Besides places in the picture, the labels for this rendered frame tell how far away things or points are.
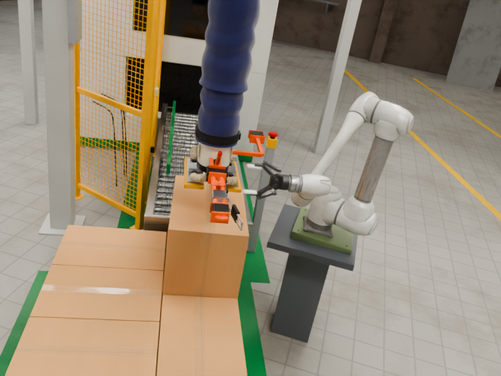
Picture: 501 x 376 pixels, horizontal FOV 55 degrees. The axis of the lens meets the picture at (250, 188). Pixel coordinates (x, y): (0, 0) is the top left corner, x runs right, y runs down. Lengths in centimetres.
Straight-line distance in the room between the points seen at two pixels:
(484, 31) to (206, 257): 1146
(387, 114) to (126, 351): 169
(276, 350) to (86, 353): 132
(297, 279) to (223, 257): 69
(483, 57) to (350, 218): 1072
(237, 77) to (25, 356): 152
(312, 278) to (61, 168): 201
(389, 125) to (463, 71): 1058
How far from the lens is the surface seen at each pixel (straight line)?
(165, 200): 341
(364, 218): 272
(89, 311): 250
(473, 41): 1317
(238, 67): 225
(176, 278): 253
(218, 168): 229
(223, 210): 194
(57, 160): 378
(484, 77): 1319
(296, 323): 320
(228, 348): 236
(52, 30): 348
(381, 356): 340
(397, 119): 254
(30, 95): 599
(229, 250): 243
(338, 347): 334
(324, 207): 277
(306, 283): 300
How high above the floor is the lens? 222
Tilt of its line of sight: 27 degrees down
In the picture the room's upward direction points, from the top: 10 degrees clockwise
